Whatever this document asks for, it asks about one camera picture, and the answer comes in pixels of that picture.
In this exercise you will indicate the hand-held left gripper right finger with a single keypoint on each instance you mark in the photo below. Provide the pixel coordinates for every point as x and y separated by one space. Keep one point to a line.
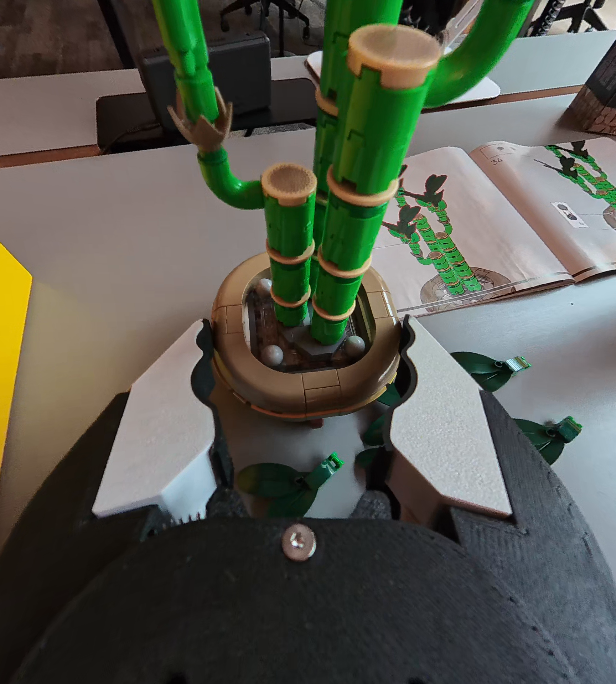
441 427

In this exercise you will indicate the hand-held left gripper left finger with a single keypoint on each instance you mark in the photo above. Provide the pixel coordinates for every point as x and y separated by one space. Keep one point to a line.
163 427

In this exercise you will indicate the green lego leaves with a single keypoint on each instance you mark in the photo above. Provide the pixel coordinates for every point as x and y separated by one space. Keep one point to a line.
481 368

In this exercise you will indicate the lego instruction booklet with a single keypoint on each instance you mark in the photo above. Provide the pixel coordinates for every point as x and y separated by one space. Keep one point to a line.
500 230

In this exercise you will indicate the lego bamboo plant model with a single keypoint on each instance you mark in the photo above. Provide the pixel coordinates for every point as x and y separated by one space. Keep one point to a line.
350 224

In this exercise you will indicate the black lego set box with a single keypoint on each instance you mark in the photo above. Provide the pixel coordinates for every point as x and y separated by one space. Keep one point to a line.
607 107

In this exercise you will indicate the black desk mat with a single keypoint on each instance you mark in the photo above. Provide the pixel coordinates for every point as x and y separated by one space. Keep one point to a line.
121 117

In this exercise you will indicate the black box device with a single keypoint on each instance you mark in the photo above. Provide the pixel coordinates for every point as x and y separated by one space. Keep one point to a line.
243 69

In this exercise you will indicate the black office chair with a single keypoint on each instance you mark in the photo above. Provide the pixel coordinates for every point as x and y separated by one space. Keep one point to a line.
265 16

